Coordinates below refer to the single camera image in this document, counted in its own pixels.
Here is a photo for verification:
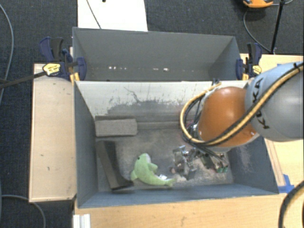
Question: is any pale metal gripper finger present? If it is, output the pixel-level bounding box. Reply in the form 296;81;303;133
182;151;198;181
172;145;187;172

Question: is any green plush toy animal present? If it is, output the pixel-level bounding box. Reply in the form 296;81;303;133
130;152;178;188

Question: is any dark green flat block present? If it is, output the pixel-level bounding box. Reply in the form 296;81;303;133
95;140;134;191

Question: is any grey sponge block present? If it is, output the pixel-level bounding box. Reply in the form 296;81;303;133
95;118;139;138

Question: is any grey metal bin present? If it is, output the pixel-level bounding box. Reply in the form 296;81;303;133
72;27;280;209

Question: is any pale wood flat board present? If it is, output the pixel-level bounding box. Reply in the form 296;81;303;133
28;63;78;203

